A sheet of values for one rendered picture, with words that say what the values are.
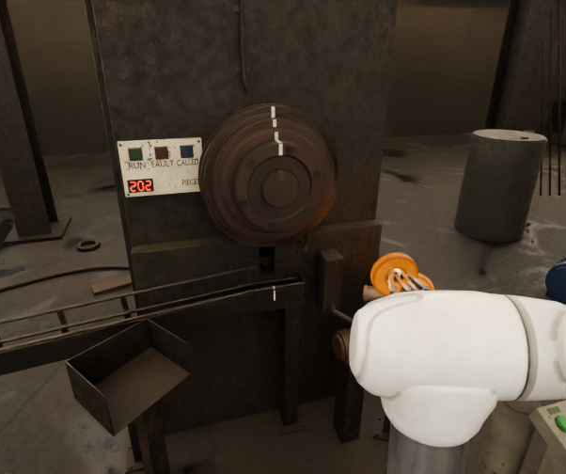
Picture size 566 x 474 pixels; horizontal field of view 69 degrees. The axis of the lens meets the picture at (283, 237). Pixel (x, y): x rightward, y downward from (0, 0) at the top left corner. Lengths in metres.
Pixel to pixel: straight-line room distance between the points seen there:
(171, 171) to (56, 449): 1.27
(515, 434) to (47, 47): 7.20
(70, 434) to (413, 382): 1.80
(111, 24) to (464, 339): 1.23
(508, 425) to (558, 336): 1.00
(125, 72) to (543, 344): 1.25
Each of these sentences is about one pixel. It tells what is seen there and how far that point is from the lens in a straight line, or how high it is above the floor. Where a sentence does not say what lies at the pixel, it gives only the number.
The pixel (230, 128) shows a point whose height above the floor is 1.29.
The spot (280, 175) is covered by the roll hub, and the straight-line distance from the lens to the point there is 1.25.
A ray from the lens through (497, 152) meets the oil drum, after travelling 3.80.
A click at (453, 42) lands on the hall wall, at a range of 9.20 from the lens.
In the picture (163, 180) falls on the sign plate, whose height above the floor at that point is 1.11.
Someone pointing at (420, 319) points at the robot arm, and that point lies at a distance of 0.52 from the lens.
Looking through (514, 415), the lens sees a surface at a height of 0.51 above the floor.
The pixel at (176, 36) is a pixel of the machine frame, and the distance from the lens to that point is 1.40.
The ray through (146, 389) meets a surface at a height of 0.60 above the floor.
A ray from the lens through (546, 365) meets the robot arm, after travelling 0.56.
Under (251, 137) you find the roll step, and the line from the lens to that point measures 1.26.
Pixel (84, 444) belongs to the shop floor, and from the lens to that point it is 2.09.
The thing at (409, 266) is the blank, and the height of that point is 0.86.
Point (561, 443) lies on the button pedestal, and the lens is 1.37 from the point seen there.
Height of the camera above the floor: 1.49
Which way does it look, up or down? 24 degrees down
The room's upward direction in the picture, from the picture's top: straight up
